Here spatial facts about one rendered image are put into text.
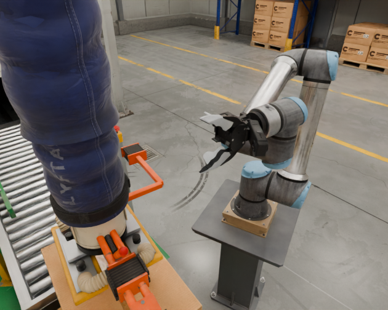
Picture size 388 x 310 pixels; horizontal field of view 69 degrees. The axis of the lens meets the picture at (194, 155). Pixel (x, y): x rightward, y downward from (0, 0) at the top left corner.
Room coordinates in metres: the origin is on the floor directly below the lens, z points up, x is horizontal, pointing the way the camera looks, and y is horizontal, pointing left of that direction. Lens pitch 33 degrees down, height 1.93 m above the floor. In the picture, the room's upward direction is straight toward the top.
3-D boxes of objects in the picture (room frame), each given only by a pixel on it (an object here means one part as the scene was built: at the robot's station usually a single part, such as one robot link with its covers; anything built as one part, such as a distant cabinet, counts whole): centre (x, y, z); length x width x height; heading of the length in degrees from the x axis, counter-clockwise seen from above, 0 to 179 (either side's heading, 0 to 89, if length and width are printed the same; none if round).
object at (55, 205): (0.66, 0.31, 1.36); 0.23 x 0.23 x 0.04
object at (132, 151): (1.05, 0.27, 1.24); 0.09 x 0.08 x 0.05; 124
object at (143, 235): (0.71, 0.24, 1.14); 0.34 x 0.10 x 0.05; 34
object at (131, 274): (0.45, 0.18, 1.24); 0.10 x 0.08 x 0.06; 124
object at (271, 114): (0.70, -0.19, 1.58); 0.09 x 0.05 x 0.10; 34
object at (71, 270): (0.61, 0.40, 1.14); 0.34 x 0.10 x 0.05; 34
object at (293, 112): (0.75, -0.26, 1.57); 0.12 x 0.09 x 0.10; 124
